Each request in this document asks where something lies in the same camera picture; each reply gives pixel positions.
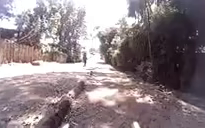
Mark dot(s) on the dark roofed building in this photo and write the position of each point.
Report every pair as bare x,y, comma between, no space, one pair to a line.
3,33

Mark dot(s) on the dark log on ground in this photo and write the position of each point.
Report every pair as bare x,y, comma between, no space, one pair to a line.
58,115

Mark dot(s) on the brown dirt road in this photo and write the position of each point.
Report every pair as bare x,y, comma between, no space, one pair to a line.
123,100

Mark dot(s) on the dense dark hedge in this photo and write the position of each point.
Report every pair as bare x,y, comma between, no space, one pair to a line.
170,46

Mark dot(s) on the tall leafy trees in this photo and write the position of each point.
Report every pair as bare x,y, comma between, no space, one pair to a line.
61,26

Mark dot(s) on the wooden plank fence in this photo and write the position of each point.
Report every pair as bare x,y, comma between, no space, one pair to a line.
13,51

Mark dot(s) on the person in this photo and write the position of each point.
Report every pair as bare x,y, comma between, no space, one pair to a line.
84,58

